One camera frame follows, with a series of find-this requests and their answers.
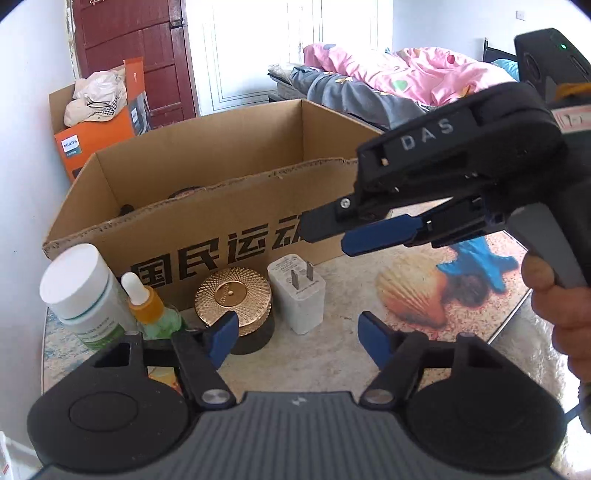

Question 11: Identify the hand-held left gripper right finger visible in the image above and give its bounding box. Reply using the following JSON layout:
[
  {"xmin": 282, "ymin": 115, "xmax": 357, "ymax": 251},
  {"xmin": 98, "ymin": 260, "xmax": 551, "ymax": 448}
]
[{"xmin": 358, "ymin": 311, "xmax": 502, "ymax": 409}]

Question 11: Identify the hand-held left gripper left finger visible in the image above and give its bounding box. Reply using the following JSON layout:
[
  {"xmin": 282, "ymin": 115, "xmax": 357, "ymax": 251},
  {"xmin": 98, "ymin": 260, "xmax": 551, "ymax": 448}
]
[{"xmin": 95, "ymin": 310, "xmax": 240, "ymax": 411}]

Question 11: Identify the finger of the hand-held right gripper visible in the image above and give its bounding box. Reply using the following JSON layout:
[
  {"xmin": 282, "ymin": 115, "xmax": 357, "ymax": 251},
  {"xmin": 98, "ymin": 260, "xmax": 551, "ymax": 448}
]
[
  {"xmin": 342, "ymin": 195, "xmax": 506, "ymax": 257},
  {"xmin": 299, "ymin": 194, "xmax": 393, "ymax": 244}
]

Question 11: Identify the black jar with gold lid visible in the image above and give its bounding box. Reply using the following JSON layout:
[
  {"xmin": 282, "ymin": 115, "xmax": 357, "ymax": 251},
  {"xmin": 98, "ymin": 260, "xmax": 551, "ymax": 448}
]
[{"xmin": 194, "ymin": 267, "xmax": 276, "ymax": 355}]

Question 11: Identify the white charger plug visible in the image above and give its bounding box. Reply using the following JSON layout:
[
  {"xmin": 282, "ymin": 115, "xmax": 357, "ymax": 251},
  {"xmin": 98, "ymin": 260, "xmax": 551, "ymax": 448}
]
[{"xmin": 268, "ymin": 253, "xmax": 326, "ymax": 336}]

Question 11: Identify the green dropper bottle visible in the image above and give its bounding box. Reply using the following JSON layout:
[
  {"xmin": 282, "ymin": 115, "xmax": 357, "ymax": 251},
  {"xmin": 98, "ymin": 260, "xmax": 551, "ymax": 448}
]
[{"xmin": 121, "ymin": 272, "xmax": 188, "ymax": 340}]

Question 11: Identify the brown cardboard box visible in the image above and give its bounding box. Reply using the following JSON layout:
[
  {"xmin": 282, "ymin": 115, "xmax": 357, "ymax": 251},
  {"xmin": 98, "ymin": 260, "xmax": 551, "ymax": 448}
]
[{"xmin": 42, "ymin": 98, "xmax": 393, "ymax": 312}]

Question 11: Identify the white pill bottle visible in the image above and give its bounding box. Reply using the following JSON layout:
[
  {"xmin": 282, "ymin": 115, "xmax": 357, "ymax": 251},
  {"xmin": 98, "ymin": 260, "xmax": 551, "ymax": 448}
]
[{"xmin": 39, "ymin": 243, "xmax": 139, "ymax": 352}]

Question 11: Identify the person's right hand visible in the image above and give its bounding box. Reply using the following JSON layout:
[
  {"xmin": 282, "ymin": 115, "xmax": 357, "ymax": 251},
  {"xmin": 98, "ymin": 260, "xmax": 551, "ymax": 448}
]
[{"xmin": 521, "ymin": 253, "xmax": 591, "ymax": 384}]

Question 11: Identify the blue pillow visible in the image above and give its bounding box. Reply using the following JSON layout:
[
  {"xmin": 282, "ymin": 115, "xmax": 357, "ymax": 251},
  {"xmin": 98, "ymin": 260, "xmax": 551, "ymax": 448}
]
[{"xmin": 489, "ymin": 58, "xmax": 522, "ymax": 81}]

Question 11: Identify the black bed headboard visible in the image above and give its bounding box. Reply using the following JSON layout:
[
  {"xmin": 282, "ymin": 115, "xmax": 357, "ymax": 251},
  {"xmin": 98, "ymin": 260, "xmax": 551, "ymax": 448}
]
[{"xmin": 482, "ymin": 37, "xmax": 520, "ymax": 65}]

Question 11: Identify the pink blanket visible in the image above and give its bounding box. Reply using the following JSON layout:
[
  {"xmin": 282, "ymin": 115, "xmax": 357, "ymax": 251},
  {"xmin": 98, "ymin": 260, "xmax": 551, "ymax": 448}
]
[{"xmin": 302, "ymin": 42, "xmax": 520, "ymax": 108}]

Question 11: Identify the patterned bed mattress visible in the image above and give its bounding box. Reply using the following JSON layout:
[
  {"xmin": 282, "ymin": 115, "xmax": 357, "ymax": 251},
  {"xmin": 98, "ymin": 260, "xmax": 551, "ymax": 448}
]
[{"xmin": 268, "ymin": 62, "xmax": 305, "ymax": 104}]

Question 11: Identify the white panel door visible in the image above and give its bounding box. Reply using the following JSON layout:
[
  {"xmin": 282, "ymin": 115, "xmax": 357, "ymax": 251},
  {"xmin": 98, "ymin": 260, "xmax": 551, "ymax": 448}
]
[{"xmin": 185, "ymin": 0, "xmax": 393, "ymax": 116}]

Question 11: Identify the orange printed carton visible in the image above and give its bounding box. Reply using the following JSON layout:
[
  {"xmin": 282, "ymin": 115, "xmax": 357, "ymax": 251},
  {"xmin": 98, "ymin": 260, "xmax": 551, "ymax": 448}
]
[{"xmin": 48, "ymin": 56, "xmax": 151, "ymax": 183}]

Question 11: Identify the beige cloth hat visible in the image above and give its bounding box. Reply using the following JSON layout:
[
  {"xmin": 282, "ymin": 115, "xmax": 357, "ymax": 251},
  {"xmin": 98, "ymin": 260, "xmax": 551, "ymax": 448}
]
[{"xmin": 64, "ymin": 69, "xmax": 129, "ymax": 127}]

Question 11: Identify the red wooden door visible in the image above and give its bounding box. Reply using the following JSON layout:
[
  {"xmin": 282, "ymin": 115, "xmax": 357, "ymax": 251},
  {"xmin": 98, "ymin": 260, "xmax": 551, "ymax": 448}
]
[{"xmin": 71, "ymin": 0, "xmax": 199, "ymax": 130}]

